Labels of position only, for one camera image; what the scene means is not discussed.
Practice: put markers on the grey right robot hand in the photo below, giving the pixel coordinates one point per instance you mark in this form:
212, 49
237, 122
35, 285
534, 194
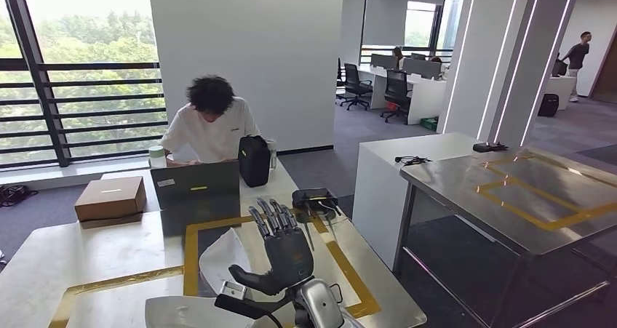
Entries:
287, 258

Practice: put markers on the white plastic car part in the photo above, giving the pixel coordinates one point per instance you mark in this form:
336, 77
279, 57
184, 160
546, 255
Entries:
221, 263
193, 314

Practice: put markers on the steel workbench yellow tape marks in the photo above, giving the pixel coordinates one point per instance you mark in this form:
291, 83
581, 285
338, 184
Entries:
506, 205

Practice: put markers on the black headset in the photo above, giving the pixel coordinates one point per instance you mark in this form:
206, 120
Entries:
313, 199

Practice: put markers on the black pouch bag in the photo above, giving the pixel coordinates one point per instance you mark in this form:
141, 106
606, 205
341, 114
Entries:
254, 161

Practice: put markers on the clear drinking glass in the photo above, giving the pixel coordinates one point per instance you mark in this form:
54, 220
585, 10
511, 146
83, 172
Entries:
272, 154

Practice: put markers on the grey laptop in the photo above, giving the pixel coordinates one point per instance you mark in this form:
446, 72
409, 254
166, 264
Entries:
193, 186

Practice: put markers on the small black tool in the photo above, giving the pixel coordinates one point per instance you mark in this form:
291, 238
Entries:
412, 160
489, 147

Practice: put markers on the white green cup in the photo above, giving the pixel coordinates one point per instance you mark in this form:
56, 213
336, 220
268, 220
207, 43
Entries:
157, 158

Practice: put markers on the cardboard box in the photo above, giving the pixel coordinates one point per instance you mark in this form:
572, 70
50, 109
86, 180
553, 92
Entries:
111, 199

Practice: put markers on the black office chair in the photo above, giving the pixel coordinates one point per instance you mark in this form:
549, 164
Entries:
354, 85
340, 75
396, 90

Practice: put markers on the green plastic crate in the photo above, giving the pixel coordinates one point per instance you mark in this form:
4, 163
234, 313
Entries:
429, 123

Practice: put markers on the white office desk row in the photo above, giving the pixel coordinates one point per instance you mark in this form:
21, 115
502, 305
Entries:
426, 97

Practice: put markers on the black floor bag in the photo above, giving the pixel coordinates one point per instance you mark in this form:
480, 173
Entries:
14, 194

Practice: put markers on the black backpack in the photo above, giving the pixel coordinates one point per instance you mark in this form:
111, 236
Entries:
548, 105

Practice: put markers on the black monitor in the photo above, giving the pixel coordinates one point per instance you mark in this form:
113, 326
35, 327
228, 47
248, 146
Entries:
559, 68

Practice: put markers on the brown door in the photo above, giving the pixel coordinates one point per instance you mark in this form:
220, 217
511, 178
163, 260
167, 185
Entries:
606, 75

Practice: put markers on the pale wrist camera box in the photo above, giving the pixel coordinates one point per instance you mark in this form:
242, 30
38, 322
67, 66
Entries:
233, 290

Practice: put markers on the dark window frame railing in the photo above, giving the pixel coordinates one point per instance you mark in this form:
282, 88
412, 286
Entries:
38, 99

